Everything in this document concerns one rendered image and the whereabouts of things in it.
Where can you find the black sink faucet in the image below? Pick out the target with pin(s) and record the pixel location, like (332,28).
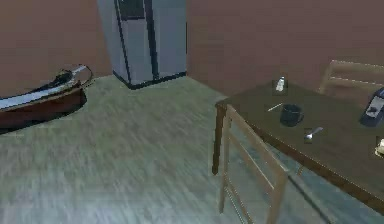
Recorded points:
(60,79)

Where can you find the dark brown wooden table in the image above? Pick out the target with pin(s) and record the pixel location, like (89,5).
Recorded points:
(320,140)

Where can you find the silver spoon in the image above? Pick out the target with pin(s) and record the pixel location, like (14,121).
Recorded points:
(312,133)

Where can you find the dark blue coffee machine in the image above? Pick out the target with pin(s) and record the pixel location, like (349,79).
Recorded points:
(374,109)

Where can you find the pale cream round object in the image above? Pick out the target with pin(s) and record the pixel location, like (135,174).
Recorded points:
(380,147)

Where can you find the grey fridge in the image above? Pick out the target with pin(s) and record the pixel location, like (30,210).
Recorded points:
(143,43)

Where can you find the dark mug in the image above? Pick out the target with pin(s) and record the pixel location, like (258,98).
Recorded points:
(290,115)

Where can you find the thin silver knife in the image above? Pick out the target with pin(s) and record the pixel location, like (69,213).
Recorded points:
(275,107)

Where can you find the light wooden chair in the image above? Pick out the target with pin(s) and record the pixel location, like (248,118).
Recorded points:
(253,160)
(350,75)

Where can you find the white salt shaker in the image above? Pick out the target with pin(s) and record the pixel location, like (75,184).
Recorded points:
(280,84)

